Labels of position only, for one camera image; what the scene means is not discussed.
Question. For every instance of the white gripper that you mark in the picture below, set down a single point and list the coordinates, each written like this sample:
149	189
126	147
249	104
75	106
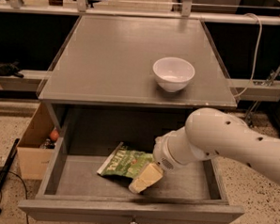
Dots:
160	153

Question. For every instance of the green jalapeno chip bag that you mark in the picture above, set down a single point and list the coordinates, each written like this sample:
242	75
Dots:
125	161

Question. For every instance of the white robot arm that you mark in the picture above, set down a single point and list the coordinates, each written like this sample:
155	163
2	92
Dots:
208	133

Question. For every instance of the grey open top drawer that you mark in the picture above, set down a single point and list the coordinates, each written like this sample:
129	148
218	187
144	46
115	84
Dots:
72	190

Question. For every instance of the metal drawer knob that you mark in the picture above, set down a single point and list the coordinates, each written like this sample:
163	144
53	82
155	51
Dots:
134	221

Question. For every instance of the black bag on ledge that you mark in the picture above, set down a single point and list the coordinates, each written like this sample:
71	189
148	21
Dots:
10	69

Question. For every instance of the white ceramic bowl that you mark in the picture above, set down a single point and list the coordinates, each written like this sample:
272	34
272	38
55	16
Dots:
172	73

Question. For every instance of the orange ball in box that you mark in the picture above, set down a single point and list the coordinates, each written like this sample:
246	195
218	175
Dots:
54	135

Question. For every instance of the grey wooden cabinet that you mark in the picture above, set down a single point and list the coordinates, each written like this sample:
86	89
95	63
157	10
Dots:
102	88

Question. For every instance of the brown cardboard box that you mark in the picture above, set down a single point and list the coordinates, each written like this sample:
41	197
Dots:
35	147

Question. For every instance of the black stand bar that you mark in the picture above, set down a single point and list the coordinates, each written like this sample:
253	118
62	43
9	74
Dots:
1	178

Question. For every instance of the metal railing frame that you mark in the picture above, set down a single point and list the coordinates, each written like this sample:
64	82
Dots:
209	11

